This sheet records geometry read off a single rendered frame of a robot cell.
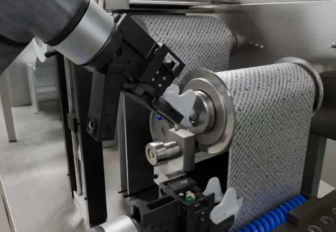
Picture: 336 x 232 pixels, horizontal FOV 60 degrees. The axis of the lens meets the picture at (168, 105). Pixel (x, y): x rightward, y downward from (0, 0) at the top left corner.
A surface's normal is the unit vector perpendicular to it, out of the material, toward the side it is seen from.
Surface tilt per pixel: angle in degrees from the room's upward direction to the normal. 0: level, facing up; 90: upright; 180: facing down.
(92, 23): 82
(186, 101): 90
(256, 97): 65
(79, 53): 123
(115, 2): 90
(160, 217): 90
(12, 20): 116
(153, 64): 90
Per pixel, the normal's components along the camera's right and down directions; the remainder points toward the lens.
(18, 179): 0.00, -0.96
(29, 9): 0.20, 0.68
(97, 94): -0.80, 0.00
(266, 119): 0.58, 0.24
